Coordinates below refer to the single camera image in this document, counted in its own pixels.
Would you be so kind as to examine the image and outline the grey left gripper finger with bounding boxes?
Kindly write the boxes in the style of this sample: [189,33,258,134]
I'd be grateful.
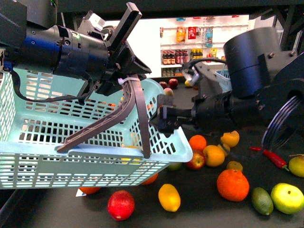
[56,75,135,153]

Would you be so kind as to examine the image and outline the sauce bottles on shelf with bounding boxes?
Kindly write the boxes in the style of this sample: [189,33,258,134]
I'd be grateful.
[161,48,203,65]

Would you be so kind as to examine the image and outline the green lime front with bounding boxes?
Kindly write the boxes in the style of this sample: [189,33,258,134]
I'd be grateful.
[251,187,274,216]

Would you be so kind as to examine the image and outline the large orange centre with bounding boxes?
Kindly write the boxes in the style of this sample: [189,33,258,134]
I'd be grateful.
[217,169,250,202]

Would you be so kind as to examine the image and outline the red-yellow apple centre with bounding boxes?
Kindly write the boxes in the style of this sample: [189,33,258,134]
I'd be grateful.
[185,150,206,171]

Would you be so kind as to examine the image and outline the large orange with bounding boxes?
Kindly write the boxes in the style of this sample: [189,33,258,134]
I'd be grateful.
[217,169,250,202]
[141,173,159,185]

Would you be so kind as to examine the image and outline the yellow pear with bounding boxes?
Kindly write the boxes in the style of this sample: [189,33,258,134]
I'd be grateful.
[288,155,304,178]

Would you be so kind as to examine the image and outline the green avocado centre-left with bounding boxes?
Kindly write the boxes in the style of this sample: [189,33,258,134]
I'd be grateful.
[167,162,182,171]

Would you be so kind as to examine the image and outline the brown kiwi lower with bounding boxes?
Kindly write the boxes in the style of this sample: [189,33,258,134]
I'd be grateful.
[226,161,243,172]

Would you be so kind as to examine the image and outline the yellow lemon small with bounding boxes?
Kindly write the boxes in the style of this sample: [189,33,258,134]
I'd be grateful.
[158,184,181,212]

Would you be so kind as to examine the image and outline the red chili pepper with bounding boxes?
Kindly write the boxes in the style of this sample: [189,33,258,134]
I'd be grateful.
[249,147,289,171]

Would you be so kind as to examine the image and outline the large orange left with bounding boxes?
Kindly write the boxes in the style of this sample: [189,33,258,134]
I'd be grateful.
[141,173,159,185]

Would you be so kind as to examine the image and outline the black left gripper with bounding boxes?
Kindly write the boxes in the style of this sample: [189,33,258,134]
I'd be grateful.
[78,2,152,159]

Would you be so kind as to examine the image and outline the orange persimmon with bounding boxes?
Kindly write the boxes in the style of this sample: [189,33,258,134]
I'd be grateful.
[79,187,101,195]

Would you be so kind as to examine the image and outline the blue basket far shelf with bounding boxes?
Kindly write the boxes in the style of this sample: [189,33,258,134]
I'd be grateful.
[215,65,232,93]

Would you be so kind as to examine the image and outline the light blue shopping basket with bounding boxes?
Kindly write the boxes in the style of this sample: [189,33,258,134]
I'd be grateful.
[0,74,192,189]

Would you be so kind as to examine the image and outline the red apple left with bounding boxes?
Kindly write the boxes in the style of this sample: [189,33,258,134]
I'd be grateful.
[107,190,135,221]

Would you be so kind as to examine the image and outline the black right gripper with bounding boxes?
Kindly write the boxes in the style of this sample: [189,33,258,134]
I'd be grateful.
[149,58,237,137]

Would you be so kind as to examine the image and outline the black fruit shelf tray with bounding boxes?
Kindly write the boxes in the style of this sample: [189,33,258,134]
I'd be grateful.
[0,123,304,228]

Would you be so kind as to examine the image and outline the green apple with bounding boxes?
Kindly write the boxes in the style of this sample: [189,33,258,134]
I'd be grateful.
[270,183,304,215]

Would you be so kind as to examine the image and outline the yellow-orange persimmon centre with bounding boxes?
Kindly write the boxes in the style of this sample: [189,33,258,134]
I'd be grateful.
[203,145,225,167]

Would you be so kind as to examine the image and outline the orange apple-shaped fruit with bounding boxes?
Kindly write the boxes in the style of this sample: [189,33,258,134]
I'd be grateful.
[220,131,240,147]

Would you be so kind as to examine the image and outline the small orange tangerine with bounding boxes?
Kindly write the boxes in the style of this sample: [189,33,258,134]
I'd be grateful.
[189,135,207,152]

